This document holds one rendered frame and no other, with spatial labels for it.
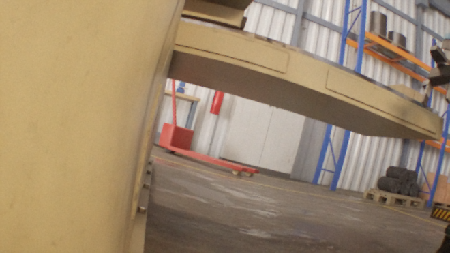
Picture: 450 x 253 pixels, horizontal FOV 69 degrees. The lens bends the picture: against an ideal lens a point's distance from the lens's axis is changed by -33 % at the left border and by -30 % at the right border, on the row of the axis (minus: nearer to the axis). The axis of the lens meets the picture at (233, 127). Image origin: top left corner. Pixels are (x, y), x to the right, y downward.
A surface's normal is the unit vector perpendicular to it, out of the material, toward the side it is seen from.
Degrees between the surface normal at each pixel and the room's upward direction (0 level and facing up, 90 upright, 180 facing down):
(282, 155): 90
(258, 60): 90
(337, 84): 90
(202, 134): 90
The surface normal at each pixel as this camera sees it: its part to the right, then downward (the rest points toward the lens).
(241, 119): 0.15, 0.01
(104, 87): 0.95, 0.25
